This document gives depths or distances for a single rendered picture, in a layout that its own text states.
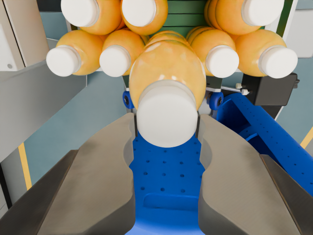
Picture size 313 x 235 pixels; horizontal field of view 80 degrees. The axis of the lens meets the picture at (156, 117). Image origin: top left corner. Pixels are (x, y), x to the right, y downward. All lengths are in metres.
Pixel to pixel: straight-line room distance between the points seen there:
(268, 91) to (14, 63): 0.45
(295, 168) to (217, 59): 0.62
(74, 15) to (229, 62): 0.21
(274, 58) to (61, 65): 0.28
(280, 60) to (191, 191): 0.22
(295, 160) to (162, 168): 0.61
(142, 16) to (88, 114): 1.47
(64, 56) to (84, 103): 1.36
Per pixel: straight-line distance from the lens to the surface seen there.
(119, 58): 0.27
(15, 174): 2.54
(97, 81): 1.53
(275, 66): 0.30
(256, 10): 0.28
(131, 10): 0.26
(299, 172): 0.82
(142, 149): 0.38
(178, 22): 0.47
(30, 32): 0.40
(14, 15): 0.38
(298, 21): 0.60
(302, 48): 0.62
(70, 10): 0.28
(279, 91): 0.46
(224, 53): 0.27
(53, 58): 0.30
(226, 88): 1.36
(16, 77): 0.88
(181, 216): 0.29
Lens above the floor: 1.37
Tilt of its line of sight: 61 degrees down
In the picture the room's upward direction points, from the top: 174 degrees counter-clockwise
